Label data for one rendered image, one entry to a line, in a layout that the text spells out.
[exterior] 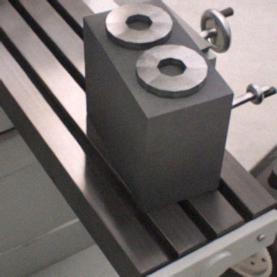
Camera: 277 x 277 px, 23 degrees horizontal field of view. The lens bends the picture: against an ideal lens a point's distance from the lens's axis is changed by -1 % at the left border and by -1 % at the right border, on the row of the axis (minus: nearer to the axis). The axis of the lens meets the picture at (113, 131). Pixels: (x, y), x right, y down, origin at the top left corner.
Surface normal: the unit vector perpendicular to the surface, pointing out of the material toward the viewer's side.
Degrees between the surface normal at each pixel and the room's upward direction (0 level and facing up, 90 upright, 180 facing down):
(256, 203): 0
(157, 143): 90
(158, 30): 0
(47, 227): 90
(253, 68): 0
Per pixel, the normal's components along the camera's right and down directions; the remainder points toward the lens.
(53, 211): 0.51, 0.61
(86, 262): 0.00, -0.70
